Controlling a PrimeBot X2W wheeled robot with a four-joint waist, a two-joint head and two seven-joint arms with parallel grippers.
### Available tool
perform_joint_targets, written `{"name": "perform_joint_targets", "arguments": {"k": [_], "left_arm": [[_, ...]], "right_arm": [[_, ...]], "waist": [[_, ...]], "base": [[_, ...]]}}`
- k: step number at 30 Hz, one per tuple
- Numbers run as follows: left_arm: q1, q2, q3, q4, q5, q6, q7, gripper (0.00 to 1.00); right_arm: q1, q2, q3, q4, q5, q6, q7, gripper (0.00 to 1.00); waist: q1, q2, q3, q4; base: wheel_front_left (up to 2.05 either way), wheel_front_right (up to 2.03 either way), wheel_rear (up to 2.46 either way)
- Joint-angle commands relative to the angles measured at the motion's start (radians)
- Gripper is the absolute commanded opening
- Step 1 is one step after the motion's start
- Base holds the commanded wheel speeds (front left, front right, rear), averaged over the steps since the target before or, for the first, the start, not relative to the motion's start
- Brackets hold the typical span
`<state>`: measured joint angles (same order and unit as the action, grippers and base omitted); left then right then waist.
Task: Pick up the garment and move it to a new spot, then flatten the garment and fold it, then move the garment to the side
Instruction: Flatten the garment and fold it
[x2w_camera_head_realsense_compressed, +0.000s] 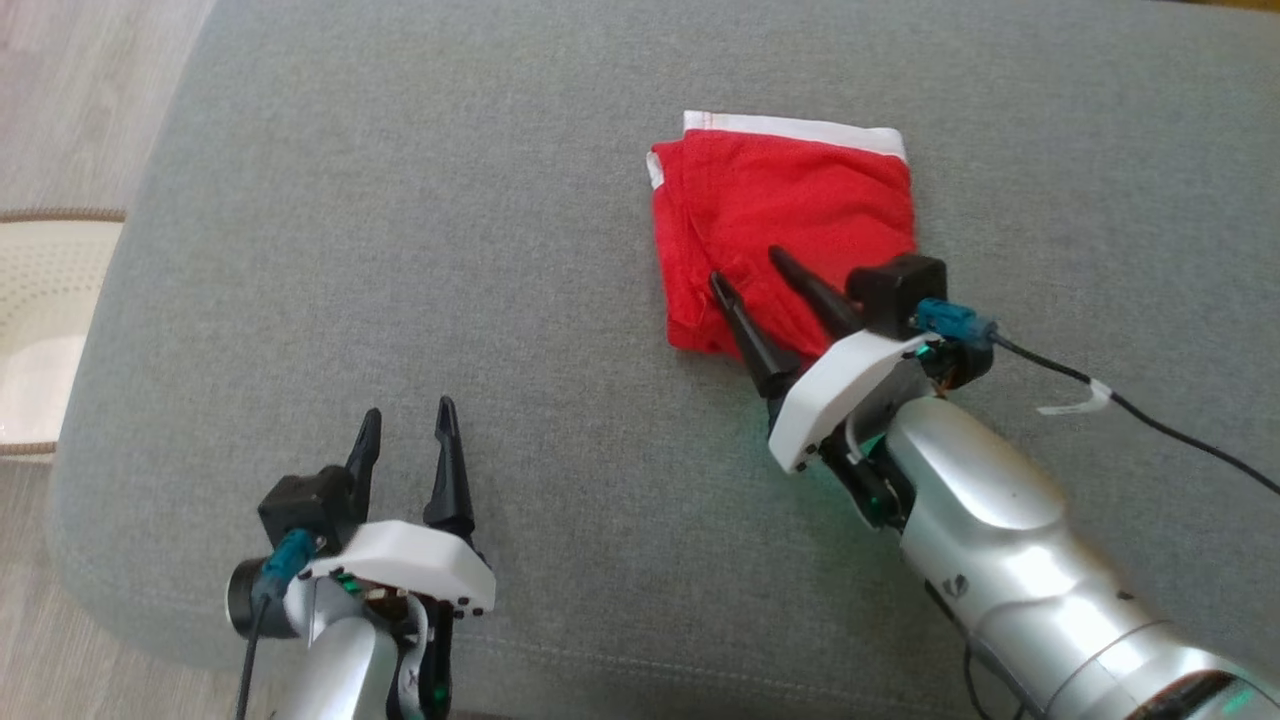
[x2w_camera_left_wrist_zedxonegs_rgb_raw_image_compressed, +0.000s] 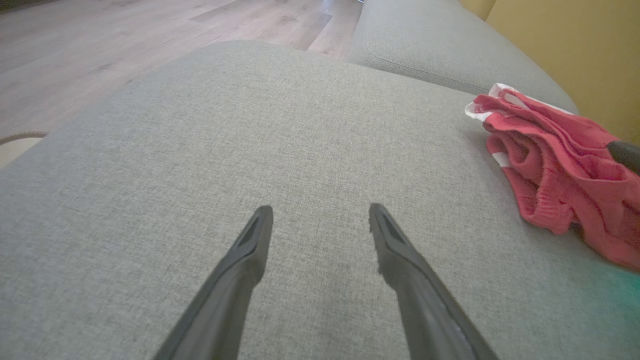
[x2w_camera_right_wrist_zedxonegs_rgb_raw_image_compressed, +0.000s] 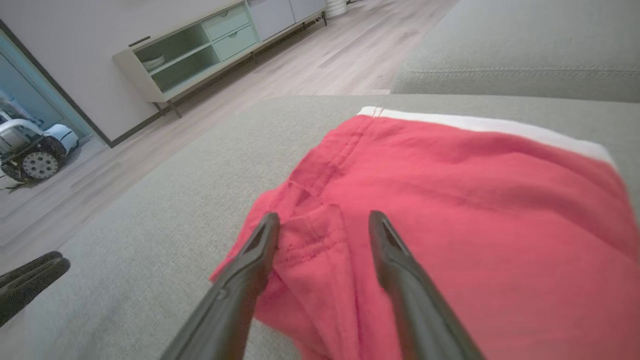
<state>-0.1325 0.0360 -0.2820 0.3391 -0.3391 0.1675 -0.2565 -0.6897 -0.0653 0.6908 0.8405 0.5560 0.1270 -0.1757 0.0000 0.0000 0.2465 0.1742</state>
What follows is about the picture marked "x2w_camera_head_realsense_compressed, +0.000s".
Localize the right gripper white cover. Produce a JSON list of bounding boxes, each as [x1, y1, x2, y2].
[[710, 246, 996, 533]]

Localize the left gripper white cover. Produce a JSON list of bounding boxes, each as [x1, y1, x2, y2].
[[228, 395, 497, 720]]

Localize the red and white shorts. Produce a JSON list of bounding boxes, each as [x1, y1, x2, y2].
[[645, 110, 919, 359]]

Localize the large grey sofa seat cushion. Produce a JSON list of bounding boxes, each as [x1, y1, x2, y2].
[[45, 0, 1280, 720]]

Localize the white perforated laundry basket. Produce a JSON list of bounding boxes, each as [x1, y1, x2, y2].
[[0, 205, 128, 461]]

